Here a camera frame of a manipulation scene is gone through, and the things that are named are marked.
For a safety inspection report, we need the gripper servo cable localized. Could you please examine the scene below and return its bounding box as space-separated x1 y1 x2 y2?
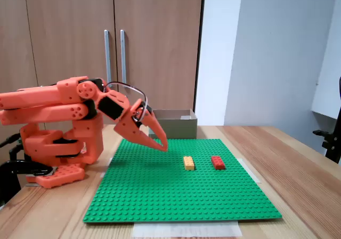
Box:
103 81 149 122

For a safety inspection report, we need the red lego block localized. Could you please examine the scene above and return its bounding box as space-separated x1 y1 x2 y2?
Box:
210 155 226 170

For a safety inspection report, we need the yellow lego block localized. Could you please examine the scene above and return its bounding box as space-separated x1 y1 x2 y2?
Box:
183 155 196 171

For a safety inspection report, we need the open cardboard box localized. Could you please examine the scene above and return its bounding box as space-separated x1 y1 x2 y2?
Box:
148 108 198 139

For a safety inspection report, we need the black table clamp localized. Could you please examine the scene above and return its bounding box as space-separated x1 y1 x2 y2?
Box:
0 160 54 207

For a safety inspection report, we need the black cable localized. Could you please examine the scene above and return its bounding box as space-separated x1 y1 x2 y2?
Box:
0 133 22 148
9 143 26 162

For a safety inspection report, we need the brown wooden cabinet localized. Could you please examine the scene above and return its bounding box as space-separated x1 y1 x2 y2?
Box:
0 0 206 149

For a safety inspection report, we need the green lego baseplate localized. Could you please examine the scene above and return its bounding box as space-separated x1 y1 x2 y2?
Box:
82 138 283 224

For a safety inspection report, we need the black camera stand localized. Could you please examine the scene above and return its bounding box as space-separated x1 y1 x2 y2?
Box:
313 76 341 165

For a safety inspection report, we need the wide masking tape strip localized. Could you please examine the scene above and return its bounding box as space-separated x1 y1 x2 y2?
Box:
132 221 243 238

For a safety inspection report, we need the silver cabinet handle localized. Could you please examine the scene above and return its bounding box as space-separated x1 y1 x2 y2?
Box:
103 29 112 85
119 29 127 87

